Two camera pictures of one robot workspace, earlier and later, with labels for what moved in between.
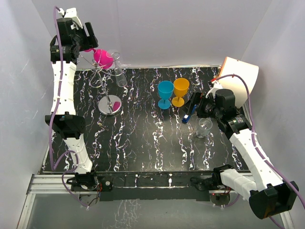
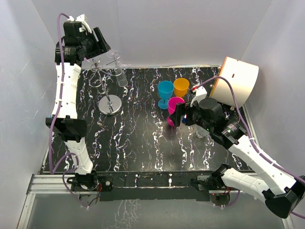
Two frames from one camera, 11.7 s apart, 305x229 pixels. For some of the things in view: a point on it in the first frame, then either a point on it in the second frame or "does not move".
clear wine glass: x=121 y=81 does not move
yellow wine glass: x=181 y=87 does not move
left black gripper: x=91 y=41 → x=101 y=46
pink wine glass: x=101 y=59 → x=172 y=103
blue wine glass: x=166 y=89 does not move
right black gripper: x=198 y=98 → x=182 y=109
